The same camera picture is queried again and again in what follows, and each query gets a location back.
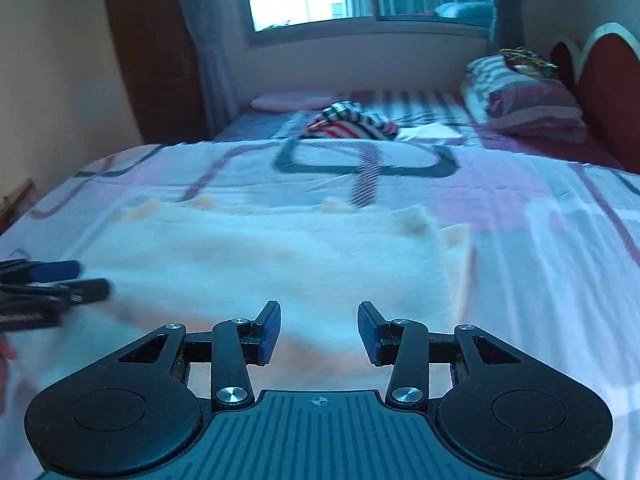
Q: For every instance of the pink blue patterned blanket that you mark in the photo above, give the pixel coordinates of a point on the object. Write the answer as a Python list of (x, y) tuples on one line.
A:
[(540, 260)]

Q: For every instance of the person's left hand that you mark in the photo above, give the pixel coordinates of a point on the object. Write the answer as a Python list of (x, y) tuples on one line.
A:
[(6, 351)]

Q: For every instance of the gold patterned cloth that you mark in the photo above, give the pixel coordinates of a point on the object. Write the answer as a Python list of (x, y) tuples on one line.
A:
[(527, 62)]

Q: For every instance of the cream knit sweater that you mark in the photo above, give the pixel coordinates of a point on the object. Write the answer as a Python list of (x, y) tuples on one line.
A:
[(280, 260)]

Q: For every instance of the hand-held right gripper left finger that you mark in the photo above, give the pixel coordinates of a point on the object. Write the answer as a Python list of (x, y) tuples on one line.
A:
[(270, 331)]

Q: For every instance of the blue sheer curtain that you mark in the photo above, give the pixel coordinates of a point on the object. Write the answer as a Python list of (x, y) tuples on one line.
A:
[(210, 45), (505, 5)]

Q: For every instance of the black white striped garment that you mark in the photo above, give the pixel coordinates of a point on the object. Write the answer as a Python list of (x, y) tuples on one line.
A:
[(352, 122)]

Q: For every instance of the pink cushion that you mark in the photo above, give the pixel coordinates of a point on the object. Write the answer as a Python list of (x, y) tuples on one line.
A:
[(292, 101)]

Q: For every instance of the striped pillow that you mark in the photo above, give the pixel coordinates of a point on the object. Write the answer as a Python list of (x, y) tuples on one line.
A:
[(525, 102)]

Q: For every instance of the white cloth piece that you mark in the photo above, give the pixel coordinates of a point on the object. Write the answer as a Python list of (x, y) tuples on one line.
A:
[(431, 132)]

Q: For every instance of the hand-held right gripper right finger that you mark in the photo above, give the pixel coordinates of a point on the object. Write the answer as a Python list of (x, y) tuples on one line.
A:
[(369, 332)]

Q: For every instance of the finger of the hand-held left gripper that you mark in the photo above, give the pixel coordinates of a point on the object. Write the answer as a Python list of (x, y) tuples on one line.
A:
[(55, 270), (90, 290)]

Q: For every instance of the brown wooden wardrobe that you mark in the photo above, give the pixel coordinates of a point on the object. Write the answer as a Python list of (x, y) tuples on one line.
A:
[(150, 50)]

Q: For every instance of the striped bed sheet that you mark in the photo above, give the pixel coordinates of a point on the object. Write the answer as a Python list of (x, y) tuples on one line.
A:
[(435, 105)]

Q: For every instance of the red white headboard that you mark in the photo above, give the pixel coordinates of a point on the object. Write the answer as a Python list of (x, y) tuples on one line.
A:
[(605, 85)]

